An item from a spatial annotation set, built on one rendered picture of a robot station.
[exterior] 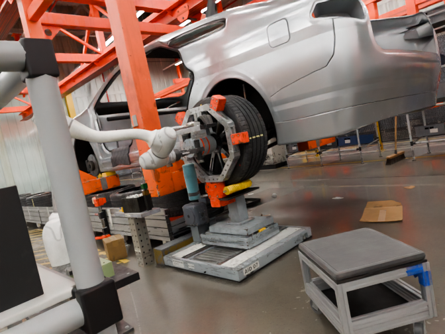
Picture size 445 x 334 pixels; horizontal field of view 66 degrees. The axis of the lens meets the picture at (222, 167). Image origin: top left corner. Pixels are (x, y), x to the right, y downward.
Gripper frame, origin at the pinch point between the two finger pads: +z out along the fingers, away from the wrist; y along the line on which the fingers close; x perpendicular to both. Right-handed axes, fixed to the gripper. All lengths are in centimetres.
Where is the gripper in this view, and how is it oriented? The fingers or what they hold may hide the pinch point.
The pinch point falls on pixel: (198, 150)
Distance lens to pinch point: 218.7
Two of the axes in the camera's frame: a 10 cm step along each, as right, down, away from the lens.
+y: 6.9, -0.8, -7.2
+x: -2.0, -9.8, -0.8
